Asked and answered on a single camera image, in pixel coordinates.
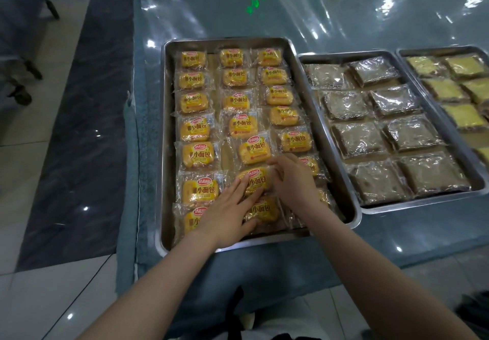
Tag person's right hand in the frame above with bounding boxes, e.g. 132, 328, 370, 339
267, 153, 326, 219

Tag person's left hand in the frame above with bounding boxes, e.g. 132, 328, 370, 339
192, 175, 269, 252

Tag yellow bread packet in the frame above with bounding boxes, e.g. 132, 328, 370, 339
235, 166, 276, 198

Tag person's right forearm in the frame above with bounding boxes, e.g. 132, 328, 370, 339
301, 198, 480, 340

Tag person's left forearm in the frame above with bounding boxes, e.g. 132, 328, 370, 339
76, 234, 221, 340

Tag teal tablecloth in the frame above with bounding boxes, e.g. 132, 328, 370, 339
115, 0, 489, 334

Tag metal tray with brown cakes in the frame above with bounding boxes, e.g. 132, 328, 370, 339
297, 49, 489, 215

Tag white shirt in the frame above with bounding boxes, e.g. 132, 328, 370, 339
240, 296, 325, 340

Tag rows of yellow bread packs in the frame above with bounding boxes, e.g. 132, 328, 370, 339
172, 47, 337, 239

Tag large metal tray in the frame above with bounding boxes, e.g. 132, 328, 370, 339
155, 37, 363, 257

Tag group of brown wrapped cakes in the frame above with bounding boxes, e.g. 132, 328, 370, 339
304, 56, 472, 206

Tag clear plastic table cover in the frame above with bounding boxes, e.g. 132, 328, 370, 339
139, 0, 489, 272

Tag metal tray with green cakes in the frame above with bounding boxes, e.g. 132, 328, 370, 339
395, 45, 489, 185

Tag group of green wrapped cakes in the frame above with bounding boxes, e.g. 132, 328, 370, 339
406, 54, 489, 165

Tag black chair base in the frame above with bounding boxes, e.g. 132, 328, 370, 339
0, 0, 60, 107

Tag black strap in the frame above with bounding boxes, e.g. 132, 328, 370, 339
225, 286, 245, 340

